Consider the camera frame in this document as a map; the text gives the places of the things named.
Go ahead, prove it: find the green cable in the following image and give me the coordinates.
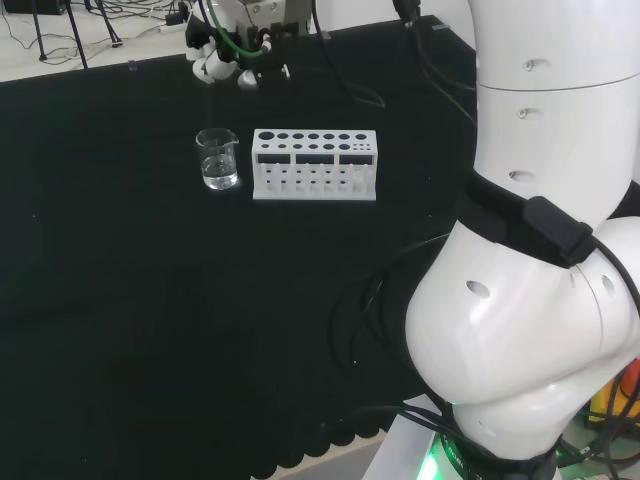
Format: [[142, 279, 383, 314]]
[[203, 0, 272, 59]]

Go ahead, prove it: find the black plug cable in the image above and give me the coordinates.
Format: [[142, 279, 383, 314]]
[[392, 0, 479, 126]]

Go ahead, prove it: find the pale mounting board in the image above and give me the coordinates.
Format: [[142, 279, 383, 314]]
[[366, 397, 455, 480]]

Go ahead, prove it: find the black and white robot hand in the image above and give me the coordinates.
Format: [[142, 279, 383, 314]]
[[183, 20, 302, 92]]

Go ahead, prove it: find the black tripod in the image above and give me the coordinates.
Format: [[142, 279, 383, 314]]
[[29, 0, 124, 70]]

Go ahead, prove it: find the clear glass beaker with water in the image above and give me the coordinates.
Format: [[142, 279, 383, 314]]
[[195, 127, 240, 192]]

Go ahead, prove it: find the white test tube rack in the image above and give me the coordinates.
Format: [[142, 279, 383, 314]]
[[251, 128, 379, 203]]

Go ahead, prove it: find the black box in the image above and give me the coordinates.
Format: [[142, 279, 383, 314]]
[[0, 0, 69, 16]]

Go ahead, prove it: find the black bench cloth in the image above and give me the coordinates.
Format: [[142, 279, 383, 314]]
[[0, 13, 479, 480]]

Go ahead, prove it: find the yellow stop button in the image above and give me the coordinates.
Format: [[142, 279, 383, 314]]
[[585, 357, 640, 427]]

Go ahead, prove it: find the black cable bundle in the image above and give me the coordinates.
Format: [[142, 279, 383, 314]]
[[326, 233, 457, 447]]

